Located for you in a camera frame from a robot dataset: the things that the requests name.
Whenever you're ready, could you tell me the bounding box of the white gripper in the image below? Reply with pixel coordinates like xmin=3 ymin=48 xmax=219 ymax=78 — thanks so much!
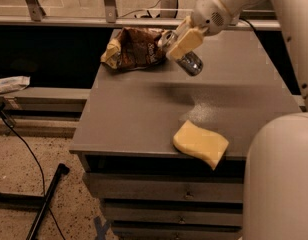
xmin=158 ymin=0 xmax=256 ymax=60

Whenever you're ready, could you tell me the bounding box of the silver blue redbull can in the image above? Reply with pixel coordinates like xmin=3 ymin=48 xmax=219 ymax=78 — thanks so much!
xmin=158 ymin=30 xmax=203 ymax=76

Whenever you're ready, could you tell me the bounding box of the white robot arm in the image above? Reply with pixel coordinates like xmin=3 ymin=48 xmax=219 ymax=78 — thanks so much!
xmin=159 ymin=0 xmax=308 ymax=240

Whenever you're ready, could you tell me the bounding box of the crumpled brown chip bag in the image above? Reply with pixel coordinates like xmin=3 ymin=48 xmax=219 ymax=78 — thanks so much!
xmin=100 ymin=27 xmax=165 ymax=70

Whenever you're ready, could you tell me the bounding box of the yellow sponge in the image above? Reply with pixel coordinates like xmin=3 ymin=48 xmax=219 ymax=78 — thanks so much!
xmin=173 ymin=120 xmax=229 ymax=170

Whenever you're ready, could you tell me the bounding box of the grey drawer cabinet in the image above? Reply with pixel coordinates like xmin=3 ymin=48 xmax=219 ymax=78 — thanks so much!
xmin=70 ymin=31 xmax=300 ymax=240

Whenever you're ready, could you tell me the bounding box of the grey low bench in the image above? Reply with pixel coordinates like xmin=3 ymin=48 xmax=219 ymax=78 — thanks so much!
xmin=0 ymin=87 xmax=90 ymax=112

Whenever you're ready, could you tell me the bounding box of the black stand leg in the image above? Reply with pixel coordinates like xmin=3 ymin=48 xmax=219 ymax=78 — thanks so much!
xmin=0 ymin=163 xmax=70 ymax=240

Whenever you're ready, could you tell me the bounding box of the metal railing frame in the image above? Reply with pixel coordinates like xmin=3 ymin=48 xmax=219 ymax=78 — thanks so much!
xmin=0 ymin=0 xmax=282 ymax=32

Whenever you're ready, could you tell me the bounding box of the black floor cable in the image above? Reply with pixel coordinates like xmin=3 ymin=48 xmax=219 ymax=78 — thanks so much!
xmin=0 ymin=100 xmax=67 ymax=240

